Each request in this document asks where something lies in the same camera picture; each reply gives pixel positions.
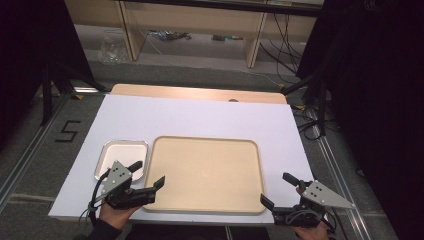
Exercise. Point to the large beige tray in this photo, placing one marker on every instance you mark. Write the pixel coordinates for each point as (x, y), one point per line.
(205, 173)

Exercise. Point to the black curtain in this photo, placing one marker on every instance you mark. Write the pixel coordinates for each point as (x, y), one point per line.
(30, 50)
(376, 100)

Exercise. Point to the light wooden desk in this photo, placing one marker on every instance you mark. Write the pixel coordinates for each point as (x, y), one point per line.
(200, 16)

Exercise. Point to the black metal stand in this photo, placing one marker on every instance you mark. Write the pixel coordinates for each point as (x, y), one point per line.
(320, 100)
(48, 90)

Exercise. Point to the small white metal-rimmed tray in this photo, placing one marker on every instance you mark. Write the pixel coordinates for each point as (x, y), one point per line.
(123, 156)

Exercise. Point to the white board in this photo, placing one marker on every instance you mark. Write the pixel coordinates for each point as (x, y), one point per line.
(200, 120)

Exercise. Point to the person's right hand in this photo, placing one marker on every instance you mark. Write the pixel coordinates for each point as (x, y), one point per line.
(311, 232)

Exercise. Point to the light wooden table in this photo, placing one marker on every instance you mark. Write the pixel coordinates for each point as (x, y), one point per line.
(186, 91)

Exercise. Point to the person's left hand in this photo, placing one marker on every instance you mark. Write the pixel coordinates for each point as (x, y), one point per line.
(115, 216)

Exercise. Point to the small flat object under desk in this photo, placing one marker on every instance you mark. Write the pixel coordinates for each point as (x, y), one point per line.
(226, 37)

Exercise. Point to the clear plastic bag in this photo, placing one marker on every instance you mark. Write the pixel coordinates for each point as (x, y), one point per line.
(112, 48)

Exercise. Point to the person's dark lap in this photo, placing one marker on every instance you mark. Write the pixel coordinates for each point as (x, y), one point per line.
(186, 233)

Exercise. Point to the dark bundle under desk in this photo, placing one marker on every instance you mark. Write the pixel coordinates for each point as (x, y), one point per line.
(170, 35)

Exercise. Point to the aluminium floor rail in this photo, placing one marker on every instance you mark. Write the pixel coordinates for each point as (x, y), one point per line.
(340, 180)
(30, 146)

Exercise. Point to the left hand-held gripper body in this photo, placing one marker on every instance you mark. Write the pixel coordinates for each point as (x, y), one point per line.
(116, 181)

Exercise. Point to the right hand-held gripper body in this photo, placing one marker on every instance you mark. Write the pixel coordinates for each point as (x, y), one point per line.
(318, 196)

